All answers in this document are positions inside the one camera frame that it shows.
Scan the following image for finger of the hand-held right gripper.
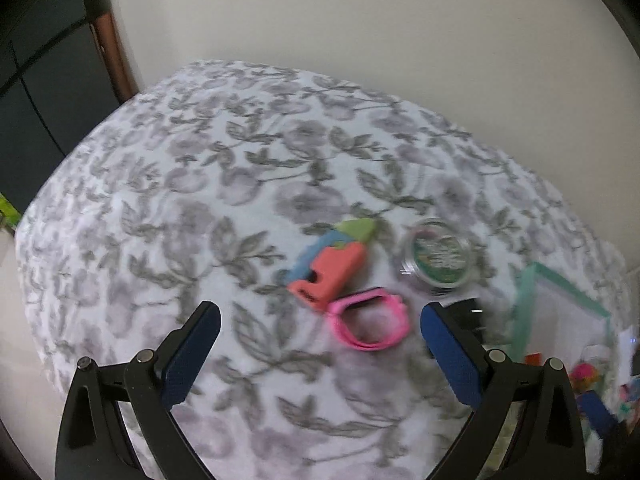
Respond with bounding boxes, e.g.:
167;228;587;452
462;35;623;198
575;391;618;438

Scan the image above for teal rimmed white tray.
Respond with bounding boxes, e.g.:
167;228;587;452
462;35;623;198
507;261;640;411

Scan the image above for floral grey white blanket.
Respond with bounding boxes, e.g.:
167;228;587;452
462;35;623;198
15;58;628;480

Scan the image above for pink wristband watch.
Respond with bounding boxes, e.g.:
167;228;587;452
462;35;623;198
327;286;412;352

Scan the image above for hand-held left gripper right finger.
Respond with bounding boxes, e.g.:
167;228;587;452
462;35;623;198
419;302;586;480

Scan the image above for pink orange toy figure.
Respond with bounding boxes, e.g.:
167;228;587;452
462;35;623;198
571;361;597;392

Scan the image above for dark cabinet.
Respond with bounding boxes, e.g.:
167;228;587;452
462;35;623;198
0;0;123;217

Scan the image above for small orange blue toy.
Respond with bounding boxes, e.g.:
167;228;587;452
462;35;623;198
287;217;377;313

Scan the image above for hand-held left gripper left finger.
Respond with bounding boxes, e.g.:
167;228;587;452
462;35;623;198
55;301;222;480

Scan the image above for colourful small toys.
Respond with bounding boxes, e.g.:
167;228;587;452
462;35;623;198
617;379;640;412

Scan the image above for brown wooden post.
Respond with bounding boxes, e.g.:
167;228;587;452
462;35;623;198
82;0;140;104

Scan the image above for clear round jar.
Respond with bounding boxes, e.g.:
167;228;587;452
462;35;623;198
399;218;476;296

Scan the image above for black box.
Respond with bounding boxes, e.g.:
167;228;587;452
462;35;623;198
440;298;488;346

